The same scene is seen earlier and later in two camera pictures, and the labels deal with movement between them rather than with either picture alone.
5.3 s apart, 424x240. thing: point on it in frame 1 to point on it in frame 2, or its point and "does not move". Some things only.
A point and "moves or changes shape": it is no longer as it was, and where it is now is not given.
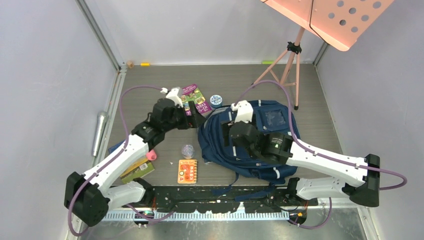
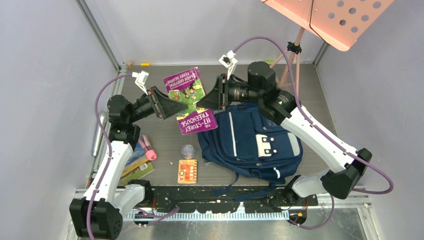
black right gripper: [225, 126] to [218, 98]
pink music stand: [341, 23] does not move
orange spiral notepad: [187, 171] does not move
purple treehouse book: [193, 93] moves or changes shape
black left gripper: [194, 121] to [165, 107]
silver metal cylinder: [101, 121] does not move
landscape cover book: [138, 172] does not move
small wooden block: [130, 64] does not move
